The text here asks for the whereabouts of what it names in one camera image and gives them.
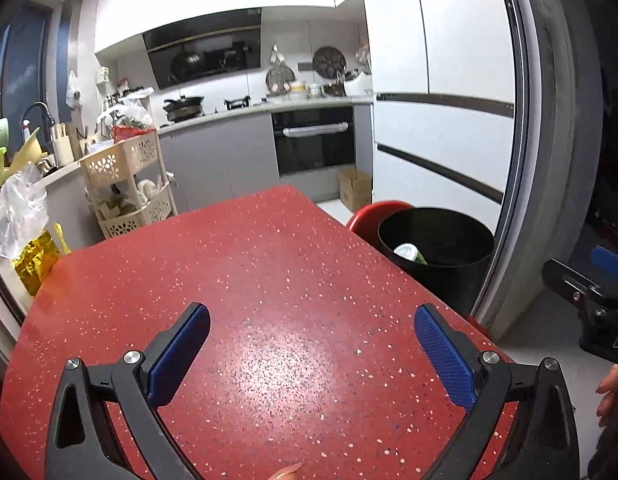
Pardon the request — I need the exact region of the cardboard box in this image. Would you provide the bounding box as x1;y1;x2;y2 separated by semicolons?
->
337;167;372;212

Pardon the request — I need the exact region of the person's right hand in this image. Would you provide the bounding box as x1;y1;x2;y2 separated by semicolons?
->
596;364;618;427

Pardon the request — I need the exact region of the green-capped Dettol bottle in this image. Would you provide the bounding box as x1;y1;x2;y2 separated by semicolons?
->
394;243;426;264

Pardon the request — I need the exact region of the clear plastic bag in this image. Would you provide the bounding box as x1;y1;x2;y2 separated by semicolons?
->
0;162;49;260

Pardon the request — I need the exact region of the black trash bin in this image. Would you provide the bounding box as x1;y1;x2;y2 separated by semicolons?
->
376;206;497;319

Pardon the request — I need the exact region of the black wok on stove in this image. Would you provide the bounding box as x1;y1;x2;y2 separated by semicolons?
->
163;96;204;122

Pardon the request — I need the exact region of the red plastic stool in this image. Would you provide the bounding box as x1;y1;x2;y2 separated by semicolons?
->
345;199;492;340

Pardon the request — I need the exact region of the person's left hand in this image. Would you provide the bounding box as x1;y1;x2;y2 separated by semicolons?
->
268;463;303;480

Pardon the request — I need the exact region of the gold foil bag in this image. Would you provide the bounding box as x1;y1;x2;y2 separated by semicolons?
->
13;222;72;297

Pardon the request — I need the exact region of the black built-in oven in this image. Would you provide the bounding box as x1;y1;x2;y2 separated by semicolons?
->
271;106;356;176

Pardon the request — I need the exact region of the beige plastic storage cart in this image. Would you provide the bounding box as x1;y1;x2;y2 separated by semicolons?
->
80;131;178;238

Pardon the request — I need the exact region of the black kitchen faucet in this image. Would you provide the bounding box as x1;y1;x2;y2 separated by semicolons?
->
20;101;55;151

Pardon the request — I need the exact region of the white refrigerator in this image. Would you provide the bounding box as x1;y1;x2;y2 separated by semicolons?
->
364;0;516;231

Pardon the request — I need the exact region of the black range hood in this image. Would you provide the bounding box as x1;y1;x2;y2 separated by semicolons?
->
143;8;261;89

